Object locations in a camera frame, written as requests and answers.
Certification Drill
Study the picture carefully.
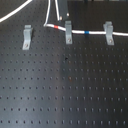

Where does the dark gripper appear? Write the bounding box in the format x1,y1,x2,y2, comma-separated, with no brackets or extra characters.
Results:
55,0,69,20

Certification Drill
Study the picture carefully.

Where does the white cable with coloured marks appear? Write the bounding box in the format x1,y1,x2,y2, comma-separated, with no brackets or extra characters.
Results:
43,0,128,37

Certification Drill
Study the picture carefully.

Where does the middle grey cable clip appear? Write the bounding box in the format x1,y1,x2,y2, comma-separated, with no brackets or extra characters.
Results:
65,21,72,45

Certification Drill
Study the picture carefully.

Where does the grey cable clip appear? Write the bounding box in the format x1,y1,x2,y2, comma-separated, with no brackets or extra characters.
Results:
65,21,72,45
103,21,114,45
22,25,33,50

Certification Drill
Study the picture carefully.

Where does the white cable top left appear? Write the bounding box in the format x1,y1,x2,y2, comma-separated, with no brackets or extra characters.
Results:
0,0,34,24

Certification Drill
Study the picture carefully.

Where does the left grey cable clip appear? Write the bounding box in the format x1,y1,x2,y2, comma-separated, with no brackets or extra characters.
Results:
22,25,33,50

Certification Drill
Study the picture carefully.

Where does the right grey cable clip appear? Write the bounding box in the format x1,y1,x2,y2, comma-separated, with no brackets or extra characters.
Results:
103,21,114,45

